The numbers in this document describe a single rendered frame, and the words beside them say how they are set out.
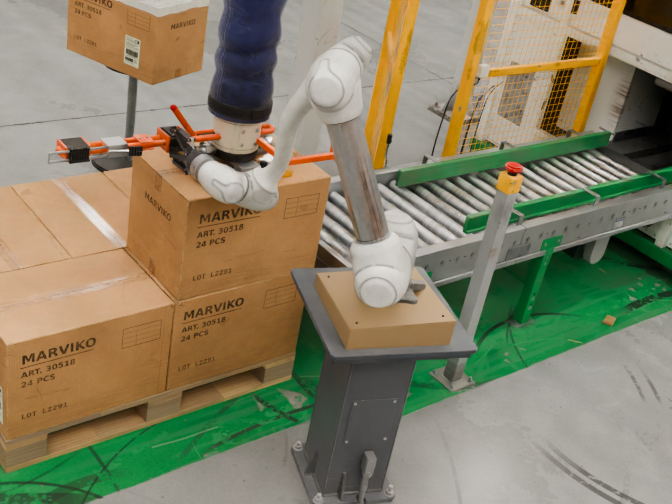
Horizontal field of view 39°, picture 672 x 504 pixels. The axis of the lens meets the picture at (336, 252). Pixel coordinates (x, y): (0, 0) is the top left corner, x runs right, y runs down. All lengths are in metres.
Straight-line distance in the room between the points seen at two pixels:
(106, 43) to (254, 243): 1.99
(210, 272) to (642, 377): 2.21
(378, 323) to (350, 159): 0.55
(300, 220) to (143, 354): 0.74
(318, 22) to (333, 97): 2.18
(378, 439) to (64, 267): 1.27
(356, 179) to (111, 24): 2.60
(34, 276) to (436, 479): 1.65
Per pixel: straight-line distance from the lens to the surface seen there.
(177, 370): 3.57
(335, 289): 3.07
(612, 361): 4.69
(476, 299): 3.93
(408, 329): 2.94
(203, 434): 3.66
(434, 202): 4.42
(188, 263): 3.30
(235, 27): 3.18
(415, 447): 3.79
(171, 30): 4.94
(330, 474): 3.41
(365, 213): 2.72
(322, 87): 2.55
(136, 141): 3.23
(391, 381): 3.20
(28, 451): 3.47
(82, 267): 3.52
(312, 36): 4.76
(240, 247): 3.39
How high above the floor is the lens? 2.43
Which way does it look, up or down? 30 degrees down
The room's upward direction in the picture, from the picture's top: 11 degrees clockwise
